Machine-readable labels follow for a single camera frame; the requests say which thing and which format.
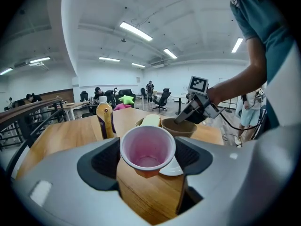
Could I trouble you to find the person's right forearm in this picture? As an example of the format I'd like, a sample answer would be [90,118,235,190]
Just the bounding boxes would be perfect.
[206,64,268,107]

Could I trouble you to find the pink plush toy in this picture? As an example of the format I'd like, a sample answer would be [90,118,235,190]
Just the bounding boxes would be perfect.
[113,102,132,112]

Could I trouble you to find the person's teal shirt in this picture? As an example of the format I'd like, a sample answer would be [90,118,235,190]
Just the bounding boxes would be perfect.
[230,0,296,130]

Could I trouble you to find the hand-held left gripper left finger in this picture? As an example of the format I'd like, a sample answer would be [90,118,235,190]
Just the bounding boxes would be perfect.
[13,137,151,226]

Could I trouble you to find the small orange juice bottle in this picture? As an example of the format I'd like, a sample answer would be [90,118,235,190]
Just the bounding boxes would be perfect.
[95,96,117,140]

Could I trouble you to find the pink cup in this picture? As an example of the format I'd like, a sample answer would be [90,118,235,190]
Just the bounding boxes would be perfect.
[119,125,177,179]

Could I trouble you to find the wooden office table white legs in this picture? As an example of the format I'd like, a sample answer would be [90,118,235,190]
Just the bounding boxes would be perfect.
[47,101,91,121]

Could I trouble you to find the black metal railing bars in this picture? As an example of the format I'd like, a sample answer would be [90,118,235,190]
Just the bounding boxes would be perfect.
[0,102,68,181]

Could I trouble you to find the white saucer plate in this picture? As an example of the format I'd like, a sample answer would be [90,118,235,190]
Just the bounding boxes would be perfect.
[159,158,184,177]

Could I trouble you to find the toast bread slice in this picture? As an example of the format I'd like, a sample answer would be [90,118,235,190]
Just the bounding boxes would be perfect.
[143,114,161,128]

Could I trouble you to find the brown bowl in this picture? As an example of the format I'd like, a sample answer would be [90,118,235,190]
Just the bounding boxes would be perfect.
[160,118,198,138]

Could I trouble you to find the curved wooden handrail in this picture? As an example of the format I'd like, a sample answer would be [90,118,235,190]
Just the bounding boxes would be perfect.
[0,97,63,127]

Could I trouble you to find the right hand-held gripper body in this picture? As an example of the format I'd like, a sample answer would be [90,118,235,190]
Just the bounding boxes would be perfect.
[185,75,225,121]

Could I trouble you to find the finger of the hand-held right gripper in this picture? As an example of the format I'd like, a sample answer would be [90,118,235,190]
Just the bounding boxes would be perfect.
[174,101,198,125]
[187,110,208,125]

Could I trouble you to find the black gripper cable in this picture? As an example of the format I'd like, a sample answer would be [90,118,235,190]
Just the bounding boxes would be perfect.
[219,112,262,141]

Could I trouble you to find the yellow-green star plush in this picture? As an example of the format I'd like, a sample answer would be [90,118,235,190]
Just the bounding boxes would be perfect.
[118,94,135,105]

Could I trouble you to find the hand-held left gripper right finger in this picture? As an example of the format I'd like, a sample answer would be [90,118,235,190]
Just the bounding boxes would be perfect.
[164,136,256,226]

